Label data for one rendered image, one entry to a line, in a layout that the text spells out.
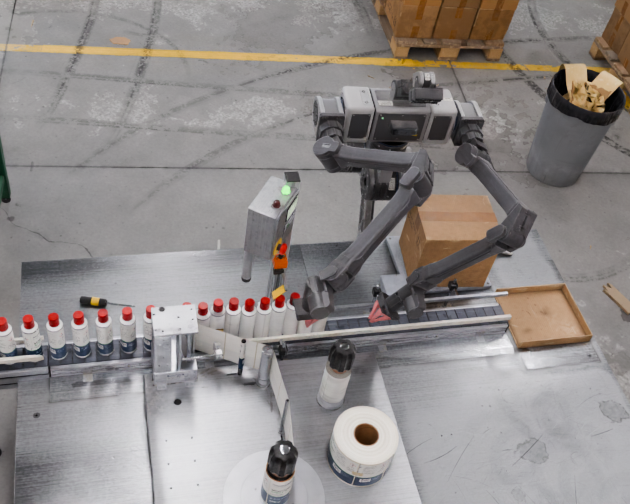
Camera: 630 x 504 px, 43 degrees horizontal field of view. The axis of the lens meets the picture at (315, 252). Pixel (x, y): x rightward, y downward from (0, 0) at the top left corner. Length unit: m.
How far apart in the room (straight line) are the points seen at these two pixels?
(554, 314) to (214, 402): 1.39
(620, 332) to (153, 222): 2.54
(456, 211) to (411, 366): 0.61
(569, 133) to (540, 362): 2.11
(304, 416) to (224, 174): 2.30
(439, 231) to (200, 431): 1.12
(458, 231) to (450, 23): 3.06
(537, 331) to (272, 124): 2.49
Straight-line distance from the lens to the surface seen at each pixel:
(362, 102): 2.81
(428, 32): 5.89
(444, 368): 2.98
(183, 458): 2.60
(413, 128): 2.82
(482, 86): 5.86
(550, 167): 5.13
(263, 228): 2.45
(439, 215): 3.07
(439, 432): 2.83
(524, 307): 3.27
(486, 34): 6.05
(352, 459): 2.48
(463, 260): 2.66
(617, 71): 6.30
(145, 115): 5.10
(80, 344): 2.74
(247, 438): 2.64
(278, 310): 2.73
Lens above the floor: 3.17
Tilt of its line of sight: 47 degrees down
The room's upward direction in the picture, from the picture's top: 12 degrees clockwise
